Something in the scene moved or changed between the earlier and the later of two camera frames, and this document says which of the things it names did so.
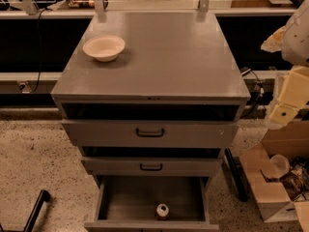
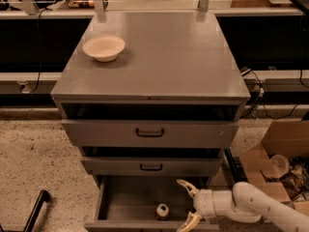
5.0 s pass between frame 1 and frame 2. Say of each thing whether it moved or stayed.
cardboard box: stayed
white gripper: moved
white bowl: stayed
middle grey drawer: stayed
